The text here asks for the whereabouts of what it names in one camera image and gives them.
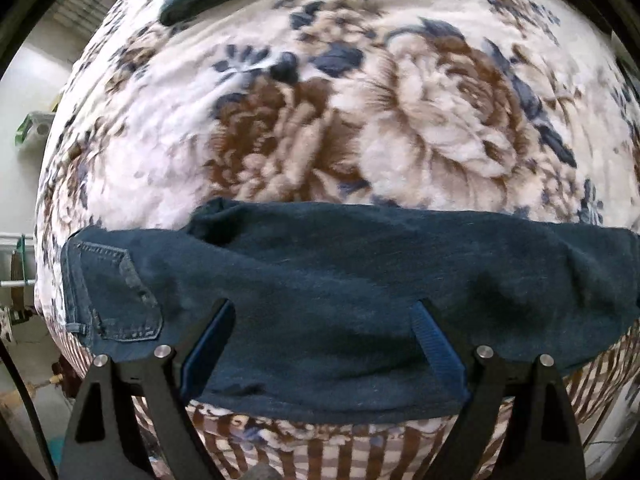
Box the floral fleece bed blanket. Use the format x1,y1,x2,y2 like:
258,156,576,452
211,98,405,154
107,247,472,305
36,0,639,372

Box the dark blue denim jeans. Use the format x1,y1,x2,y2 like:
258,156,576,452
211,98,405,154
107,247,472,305
61,200,639,424

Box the clear plastic storage bin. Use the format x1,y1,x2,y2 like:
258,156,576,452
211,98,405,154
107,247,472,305
14,112,55,148

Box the teal shelf rack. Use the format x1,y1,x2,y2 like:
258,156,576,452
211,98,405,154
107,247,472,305
0,231,37,326

